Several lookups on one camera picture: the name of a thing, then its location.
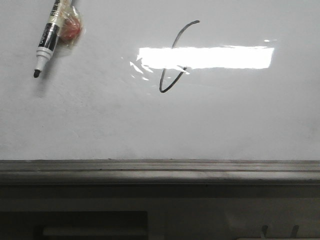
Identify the white whiteboard with metal frame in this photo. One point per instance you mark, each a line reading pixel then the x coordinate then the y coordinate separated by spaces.
pixel 183 94

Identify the black white whiteboard marker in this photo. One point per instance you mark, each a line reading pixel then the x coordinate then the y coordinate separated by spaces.
pixel 64 24

